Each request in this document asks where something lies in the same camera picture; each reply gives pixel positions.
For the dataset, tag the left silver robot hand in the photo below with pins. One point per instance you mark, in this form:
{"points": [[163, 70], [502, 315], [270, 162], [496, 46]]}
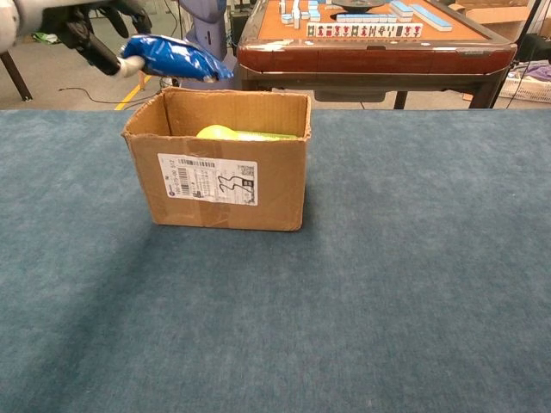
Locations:
{"points": [[82, 30]]}

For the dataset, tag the blue packet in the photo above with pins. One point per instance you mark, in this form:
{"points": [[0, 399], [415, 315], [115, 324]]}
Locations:
{"points": [[176, 56]]}

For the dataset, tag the yellow pear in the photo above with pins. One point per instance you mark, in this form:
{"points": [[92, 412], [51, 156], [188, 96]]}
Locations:
{"points": [[215, 132]]}

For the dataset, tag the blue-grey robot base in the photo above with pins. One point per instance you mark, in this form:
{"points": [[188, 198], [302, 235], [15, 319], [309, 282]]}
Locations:
{"points": [[206, 26]]}

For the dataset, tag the cardboard box with label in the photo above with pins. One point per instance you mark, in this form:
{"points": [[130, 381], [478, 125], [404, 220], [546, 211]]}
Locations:
{"points": [[224, 189]]}

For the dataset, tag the dark furniture leg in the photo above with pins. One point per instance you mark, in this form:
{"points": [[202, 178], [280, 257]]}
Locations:
{"points": [[16, 77]]}

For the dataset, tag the face-up mahjong tile row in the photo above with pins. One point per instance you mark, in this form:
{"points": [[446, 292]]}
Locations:
{"points": [[366, 30]]}

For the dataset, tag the blue-backed mahjong tile row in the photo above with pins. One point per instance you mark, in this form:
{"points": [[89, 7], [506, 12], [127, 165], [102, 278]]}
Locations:
{"points": [[368, 18], [432, 18]]}

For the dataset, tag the brown mahjong table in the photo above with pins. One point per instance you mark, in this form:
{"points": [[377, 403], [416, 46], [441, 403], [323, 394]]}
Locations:
{"points": [[374, 60]]}

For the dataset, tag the teal table mat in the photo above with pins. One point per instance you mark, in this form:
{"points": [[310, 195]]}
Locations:
{"points": [[344, 301]]}

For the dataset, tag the black tripod stand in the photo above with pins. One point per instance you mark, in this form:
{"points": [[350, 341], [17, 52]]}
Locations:
{"points": [[523, 51]]}

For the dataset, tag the white plastic basket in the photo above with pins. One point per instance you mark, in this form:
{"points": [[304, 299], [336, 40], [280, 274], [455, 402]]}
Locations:
{"points": [[527, 88]]}

